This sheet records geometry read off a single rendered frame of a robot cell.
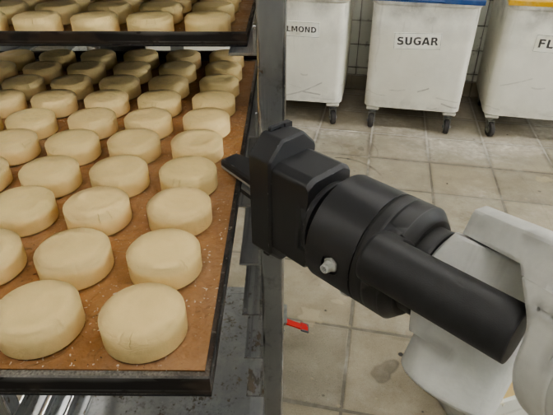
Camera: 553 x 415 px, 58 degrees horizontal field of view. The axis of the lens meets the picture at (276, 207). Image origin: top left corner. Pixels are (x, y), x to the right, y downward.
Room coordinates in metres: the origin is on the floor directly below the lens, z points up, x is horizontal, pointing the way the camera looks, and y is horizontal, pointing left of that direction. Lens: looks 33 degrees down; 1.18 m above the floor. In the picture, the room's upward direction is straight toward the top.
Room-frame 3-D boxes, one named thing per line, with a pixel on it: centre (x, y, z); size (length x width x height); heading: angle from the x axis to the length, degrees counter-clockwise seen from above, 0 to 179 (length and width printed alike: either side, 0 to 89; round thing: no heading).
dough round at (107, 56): (0.73, 0.26, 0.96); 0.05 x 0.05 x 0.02
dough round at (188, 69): (0.67, 0.13, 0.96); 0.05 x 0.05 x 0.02
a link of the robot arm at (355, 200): (0.33, -0.04, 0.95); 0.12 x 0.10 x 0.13; 44
